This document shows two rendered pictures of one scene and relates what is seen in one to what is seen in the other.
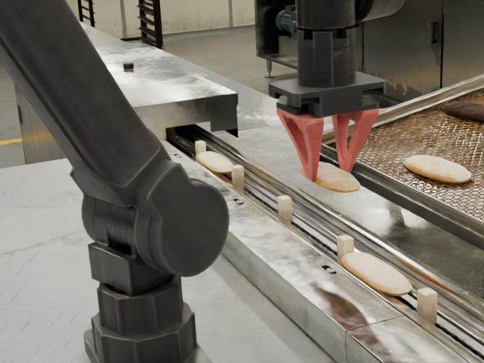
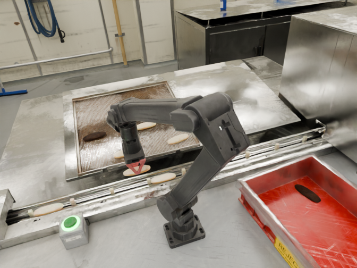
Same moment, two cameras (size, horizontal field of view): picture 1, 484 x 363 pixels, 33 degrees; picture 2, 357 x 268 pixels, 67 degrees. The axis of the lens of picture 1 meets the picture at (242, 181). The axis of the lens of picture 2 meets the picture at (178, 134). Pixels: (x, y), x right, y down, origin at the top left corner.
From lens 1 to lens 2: 92 cm
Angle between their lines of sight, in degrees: 74
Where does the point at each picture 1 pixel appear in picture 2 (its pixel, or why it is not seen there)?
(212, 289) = (144, 217)
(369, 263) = (160, 177)
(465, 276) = (155, 166)
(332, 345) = not seen: hidden behind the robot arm
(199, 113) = (6, 206)
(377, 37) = not seen: outside the picture
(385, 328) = not seen: hidden behind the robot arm
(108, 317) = (189, 227)
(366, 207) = (101, 177)
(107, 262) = (186, 217)
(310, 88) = (138, 152)
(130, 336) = (194, 225)
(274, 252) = (148, 194)
